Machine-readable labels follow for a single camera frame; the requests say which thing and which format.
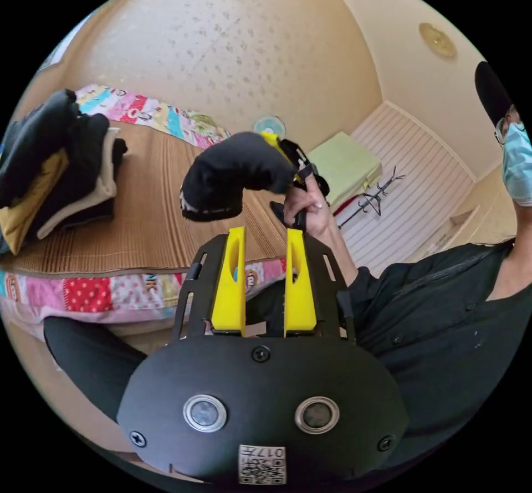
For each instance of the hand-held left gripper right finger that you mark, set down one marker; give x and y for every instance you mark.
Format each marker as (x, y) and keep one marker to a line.
(298, 302)

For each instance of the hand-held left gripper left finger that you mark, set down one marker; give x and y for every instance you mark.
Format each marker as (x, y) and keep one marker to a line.
(227, 293)

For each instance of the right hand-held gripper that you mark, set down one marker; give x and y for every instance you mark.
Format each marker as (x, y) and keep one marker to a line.
(318, 183)

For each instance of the black long sleeve shirt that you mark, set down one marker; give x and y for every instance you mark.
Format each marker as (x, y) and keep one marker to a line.
(237, 169)

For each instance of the person's right forearm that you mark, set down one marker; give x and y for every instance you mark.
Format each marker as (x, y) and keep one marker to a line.
(341, 252)

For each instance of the person's right hand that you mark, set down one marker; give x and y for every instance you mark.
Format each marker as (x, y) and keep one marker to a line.
(318, 216)

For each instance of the small round fan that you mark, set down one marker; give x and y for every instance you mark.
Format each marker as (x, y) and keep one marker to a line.
(270, 124)

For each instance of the light green cupboard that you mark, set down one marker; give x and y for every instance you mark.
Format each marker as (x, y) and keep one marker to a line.
(345, 160)

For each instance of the black coat rack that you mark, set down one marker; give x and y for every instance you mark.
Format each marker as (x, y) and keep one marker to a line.
(374, 198)

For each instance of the bed with woven mat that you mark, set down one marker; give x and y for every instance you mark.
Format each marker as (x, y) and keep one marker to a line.
(158, 219)

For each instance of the person's body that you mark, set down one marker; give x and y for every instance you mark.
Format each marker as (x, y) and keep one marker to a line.
(436, 314)

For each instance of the round ceiling lamp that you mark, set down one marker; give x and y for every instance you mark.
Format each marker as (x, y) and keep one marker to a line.
(437, 40)

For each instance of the pile of clothes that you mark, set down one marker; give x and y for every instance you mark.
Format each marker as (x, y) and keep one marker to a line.
(50, 160)

